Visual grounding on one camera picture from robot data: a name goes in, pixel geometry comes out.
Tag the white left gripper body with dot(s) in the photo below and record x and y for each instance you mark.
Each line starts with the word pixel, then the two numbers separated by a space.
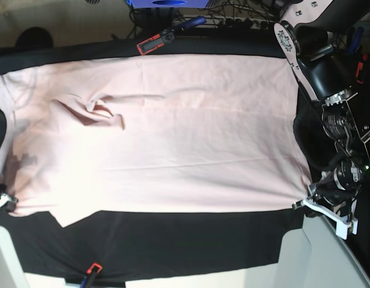
pixel 334 196

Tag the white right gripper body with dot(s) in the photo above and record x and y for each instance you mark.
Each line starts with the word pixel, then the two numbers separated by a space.
pixel 7 202

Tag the pink T-shirt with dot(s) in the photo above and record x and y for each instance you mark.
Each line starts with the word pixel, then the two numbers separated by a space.
pixel 161 133

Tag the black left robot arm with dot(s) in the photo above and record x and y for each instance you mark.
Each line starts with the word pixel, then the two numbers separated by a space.
pixel 322 45

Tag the white box right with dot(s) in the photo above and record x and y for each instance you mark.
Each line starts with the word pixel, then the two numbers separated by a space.
pixel 314 256

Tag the white box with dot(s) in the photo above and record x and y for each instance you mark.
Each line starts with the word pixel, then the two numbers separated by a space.
pixel 11 272
pixel 314 256

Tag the white box left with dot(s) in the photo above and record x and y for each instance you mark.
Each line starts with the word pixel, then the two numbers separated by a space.
pixel 11 272

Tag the blue clamp bottom edge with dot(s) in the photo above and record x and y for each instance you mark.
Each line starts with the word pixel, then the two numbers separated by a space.
pixel 91 275

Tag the black table cloth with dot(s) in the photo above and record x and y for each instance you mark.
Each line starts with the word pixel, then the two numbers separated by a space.
pixel 145 246

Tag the orange black clamp right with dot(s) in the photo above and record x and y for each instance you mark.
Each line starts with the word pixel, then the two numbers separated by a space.
pixel 354 48

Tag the orange black clamp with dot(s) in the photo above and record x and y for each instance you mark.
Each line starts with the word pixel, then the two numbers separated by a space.
pixel 167 36
pixel 354 48

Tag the black power strip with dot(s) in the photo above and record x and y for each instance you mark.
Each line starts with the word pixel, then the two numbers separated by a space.
pixel 237 23

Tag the orange black clamp top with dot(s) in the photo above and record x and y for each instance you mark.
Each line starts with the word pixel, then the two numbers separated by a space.
pixel 167 36

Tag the blue plastic box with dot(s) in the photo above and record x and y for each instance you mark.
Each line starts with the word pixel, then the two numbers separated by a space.
pixel 168 3

